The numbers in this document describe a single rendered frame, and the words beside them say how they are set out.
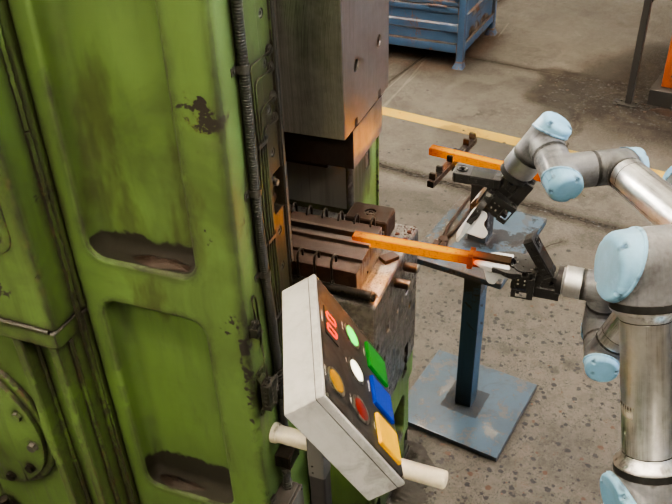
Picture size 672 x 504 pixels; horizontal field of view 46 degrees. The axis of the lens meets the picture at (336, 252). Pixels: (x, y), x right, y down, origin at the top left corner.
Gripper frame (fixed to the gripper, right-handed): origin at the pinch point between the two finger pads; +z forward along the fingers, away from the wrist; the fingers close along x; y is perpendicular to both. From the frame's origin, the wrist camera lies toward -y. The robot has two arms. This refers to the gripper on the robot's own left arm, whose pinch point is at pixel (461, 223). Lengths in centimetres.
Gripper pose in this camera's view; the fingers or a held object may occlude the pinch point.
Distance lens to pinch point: 192.5
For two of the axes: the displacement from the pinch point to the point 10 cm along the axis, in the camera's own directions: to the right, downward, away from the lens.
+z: -4.3, 6.2, 6.6
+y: 8.3, 5.6, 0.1
